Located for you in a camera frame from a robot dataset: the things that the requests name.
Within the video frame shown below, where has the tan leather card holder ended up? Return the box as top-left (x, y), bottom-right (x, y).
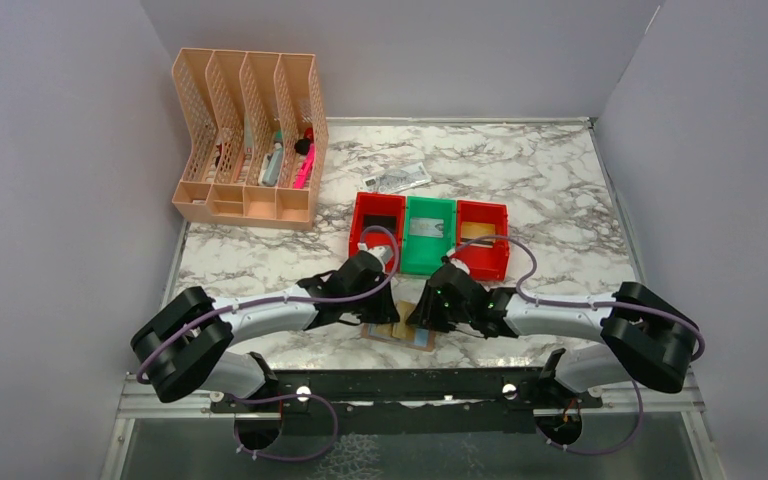
top-left (361, 301), bottom-right (435, 352)

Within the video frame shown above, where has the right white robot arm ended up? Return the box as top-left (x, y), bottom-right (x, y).
top-left (407, 264), bottom-right (704, 394)

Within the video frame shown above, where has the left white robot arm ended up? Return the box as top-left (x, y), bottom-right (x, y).
top-left (130, 246), bottom-right (399, 403)

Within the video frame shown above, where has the black card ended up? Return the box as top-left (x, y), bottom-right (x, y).
top-left (361, 214), bottom-right (399, 235)

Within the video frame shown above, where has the gold card with stripe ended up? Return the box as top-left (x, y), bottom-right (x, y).
top-left (459, 221), bottom-right (496, 248)

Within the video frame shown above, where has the silver VIP card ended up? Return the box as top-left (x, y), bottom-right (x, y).
top-left (408, 217), bottom-right (446, 238)

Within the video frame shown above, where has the right red plastic bin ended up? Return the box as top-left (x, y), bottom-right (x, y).
top-left (455, 200), bottom-right (510, 281)

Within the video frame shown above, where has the red plastic bin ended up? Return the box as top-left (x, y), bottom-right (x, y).
top-left (348, 192), bottom-right (407, 272)
top-left (455, 200), bottom-right (510, 281)

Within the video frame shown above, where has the left red plastic bin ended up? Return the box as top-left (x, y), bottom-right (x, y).
top-left (348, 192), bottom-right (407, 272)

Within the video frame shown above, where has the green plastic bin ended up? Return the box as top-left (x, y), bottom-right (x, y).
top-left (401, 196), bottom-right (457, 276)

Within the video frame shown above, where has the clear protractor ruler packet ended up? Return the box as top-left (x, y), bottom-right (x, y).
top-left (361, 162), bottom-right (432, 194)

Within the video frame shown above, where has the pink highlighter pen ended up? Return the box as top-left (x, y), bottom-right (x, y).
top-left (293, 144), bottom-right (316, 189)

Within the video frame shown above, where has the black binder clip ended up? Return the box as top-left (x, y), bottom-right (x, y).
top-left (294, 127), bottom-right (315, 157)

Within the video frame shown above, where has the grey green marker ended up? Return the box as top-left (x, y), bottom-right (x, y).
top-left (259, 131), bottom-right (285, 187)

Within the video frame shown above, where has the peach plastic file organizer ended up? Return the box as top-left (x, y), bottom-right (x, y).
top-left (172, 48), bottom-right (329, 230)

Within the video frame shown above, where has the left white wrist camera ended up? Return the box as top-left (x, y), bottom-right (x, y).
top-left (366, 245), bottom-right (394, 269)

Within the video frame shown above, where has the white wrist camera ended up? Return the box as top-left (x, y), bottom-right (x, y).
top-left (366, 245), bottom-right (394, 269)
top-left (449, 256), bottom-right (471, 275)

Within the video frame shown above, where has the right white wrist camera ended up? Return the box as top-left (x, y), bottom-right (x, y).
top-left (449, 256), bottom-right (471, 275)

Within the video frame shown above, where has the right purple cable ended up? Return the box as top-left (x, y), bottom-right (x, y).
top-left (446, 235), bottom-right (707, 457)

